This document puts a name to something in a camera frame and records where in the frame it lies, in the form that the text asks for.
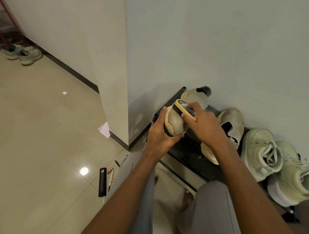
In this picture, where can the black metal shoe rack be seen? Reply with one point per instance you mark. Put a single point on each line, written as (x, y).
(190, 154)

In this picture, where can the person's right hand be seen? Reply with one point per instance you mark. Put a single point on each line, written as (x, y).
(207, 126)

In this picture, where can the folded white paper sheet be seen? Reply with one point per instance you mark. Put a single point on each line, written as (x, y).
(104, 129)

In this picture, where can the person's grey trousers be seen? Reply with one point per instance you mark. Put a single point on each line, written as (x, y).
(212, 207)

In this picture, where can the person's right forearm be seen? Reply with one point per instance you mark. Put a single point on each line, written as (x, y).
(246, 188)

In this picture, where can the yellow shoe brush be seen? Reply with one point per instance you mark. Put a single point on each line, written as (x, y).
(183, 106)

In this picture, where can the white lace-up sneaker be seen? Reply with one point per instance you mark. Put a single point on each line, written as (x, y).
(258, 151)
(289, 178)

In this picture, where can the person's right thumb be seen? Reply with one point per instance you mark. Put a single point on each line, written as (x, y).
(187, 118)

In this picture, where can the person's left hand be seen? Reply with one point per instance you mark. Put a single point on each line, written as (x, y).
(158, 138)

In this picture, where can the green pen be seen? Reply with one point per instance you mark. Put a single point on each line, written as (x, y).
(117, 163)

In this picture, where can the white pen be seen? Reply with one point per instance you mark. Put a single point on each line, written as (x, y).
(110, 180)

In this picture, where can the person's right foot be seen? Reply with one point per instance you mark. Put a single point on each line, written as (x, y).
(187, 200)

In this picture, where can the maroon metal rack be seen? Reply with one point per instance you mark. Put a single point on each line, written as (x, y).
(9, 26)

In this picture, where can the person's left forearm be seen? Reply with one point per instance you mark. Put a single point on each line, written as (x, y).
(128, 192)

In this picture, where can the beige slip-on shoe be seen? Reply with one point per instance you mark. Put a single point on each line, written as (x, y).
(233, 120)
(175, 120)

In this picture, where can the grey chunky sneaker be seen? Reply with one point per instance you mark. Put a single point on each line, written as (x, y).
(30, 56)
(10, 53)

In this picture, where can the person's left thumb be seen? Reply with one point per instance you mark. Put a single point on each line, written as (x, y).
(162, 117)

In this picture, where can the black rectangular device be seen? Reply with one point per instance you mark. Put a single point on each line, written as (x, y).
(102, 182)

